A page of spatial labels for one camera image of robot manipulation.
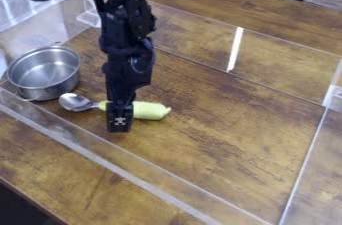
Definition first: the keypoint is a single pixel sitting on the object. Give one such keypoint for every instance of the small stainless steel pot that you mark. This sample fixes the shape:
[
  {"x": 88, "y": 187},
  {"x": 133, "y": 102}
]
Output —
[{"x": 45, "y": 72}]

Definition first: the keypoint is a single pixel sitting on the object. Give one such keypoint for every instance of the clear acrylic front barrier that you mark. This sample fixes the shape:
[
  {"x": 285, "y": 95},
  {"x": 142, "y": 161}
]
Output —
[{"x": 176, "y": 190}]

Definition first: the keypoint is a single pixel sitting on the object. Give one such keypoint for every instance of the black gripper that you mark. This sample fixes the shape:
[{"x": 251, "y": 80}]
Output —
[{"x": 129, "y": 71}]

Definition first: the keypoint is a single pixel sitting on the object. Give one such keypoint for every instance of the clear acrylic triangle bracket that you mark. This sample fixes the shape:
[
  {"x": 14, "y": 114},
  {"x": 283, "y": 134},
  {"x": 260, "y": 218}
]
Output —
[{"x": 90, "y": 16}]

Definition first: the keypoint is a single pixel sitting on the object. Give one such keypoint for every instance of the green handled metal spoon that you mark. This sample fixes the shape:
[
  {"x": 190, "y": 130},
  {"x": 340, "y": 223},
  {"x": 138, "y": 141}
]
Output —
[{"x": 145, "y": 110}]

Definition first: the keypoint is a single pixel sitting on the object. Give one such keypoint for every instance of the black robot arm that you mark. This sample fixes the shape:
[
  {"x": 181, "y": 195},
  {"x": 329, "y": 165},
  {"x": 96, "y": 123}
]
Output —
[{"x": 128, "y": 22}]

